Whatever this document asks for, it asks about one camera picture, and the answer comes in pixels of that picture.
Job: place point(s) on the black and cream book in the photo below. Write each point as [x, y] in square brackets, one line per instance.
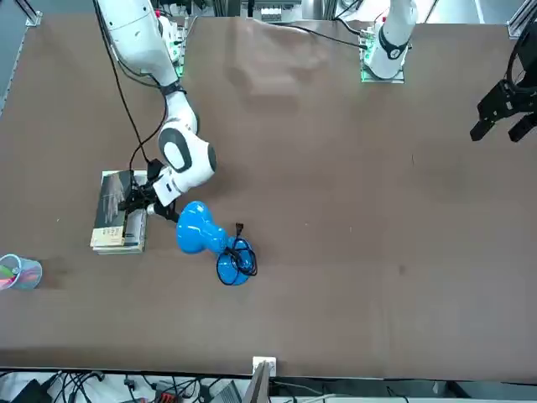
[111, 201]

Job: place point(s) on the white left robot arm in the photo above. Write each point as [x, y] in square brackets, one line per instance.
[394, 38]

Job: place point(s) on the green marker pen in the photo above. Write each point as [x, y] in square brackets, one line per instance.
[6, 270]

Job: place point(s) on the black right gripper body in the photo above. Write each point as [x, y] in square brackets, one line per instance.
[140, 191]

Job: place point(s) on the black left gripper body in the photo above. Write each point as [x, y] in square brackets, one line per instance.
[526, 96]

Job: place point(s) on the pink marker pen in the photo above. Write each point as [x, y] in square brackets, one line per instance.
[6, 282]

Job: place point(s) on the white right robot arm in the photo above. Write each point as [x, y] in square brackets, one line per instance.
[134, 42]

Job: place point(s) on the clear plastic pen cup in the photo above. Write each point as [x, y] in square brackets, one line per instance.
[27, 273]

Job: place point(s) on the aluminium frame profile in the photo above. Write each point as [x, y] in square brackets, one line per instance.
[33, 19]
[518, 21]

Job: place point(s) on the blue desk lamp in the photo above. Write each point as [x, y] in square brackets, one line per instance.
[195, 231]

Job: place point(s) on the aluminium profile post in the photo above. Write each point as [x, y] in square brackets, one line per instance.
[258, 386]

